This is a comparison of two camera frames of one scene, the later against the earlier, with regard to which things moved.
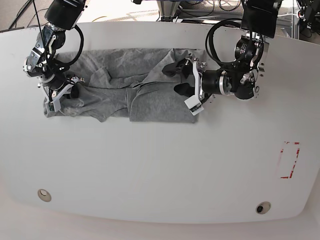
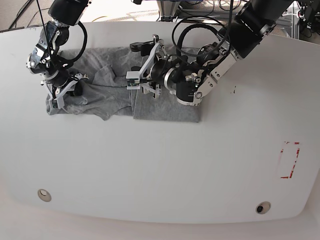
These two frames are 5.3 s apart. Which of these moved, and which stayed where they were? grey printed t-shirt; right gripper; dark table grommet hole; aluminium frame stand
Moved: right gripper
Stayed: dark table grommet hole; grey printed t-shirt; aluminium frame stand
